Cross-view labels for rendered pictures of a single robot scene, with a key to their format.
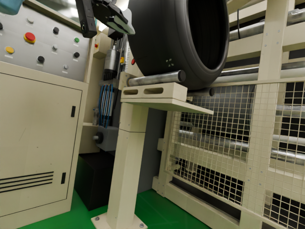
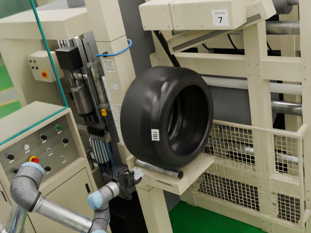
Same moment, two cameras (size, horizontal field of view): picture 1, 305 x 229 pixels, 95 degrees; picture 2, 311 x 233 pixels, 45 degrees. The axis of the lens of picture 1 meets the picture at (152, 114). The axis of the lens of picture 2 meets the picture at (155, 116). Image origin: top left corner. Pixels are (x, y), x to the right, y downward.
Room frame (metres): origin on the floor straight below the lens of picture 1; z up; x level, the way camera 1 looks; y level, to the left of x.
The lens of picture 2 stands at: (-1.22, 0.00, 2.13)
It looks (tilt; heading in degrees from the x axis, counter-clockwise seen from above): 25 degrees down; 359
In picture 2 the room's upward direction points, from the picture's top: 13 degrees counter-clockwise
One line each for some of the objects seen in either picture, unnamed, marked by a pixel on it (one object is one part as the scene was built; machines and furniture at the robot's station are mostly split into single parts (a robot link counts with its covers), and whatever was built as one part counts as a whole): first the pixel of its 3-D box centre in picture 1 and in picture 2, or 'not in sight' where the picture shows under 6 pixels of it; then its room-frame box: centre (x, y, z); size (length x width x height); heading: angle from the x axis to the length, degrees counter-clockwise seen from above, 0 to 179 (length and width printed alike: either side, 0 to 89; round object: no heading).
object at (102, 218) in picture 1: (119, 222); not in sight; (0.93, 0.12, 0.01); 0.27 x 0.27 x 0.02; 44
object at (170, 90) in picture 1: (149, 93); (159, 176); (0.66, 0.03, 0.84); 0.36 x 0.09 x 0.06; 44
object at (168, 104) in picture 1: (166, 106); (174, 168); (0.76, -0.07, 0.80); 0.37 x 0.36 x 0.02; 134
